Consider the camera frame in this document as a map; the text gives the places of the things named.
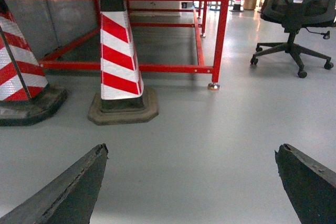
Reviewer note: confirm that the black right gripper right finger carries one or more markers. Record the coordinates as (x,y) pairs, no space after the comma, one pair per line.
(310,186)

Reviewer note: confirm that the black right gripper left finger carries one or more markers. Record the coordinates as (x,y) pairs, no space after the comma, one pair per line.
(70,197)

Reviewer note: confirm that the red white cone left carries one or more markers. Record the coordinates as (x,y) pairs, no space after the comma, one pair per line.
(27,97)

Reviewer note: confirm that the red white cone centre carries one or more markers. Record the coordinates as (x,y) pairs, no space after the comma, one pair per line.
(123,98)

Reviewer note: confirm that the black office chair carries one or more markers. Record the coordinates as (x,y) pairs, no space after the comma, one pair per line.
(294,15)

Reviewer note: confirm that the red white traffic cone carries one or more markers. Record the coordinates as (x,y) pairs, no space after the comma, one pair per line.
(237,8)

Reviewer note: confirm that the red metal frame table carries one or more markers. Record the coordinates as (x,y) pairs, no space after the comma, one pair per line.
(204,24)

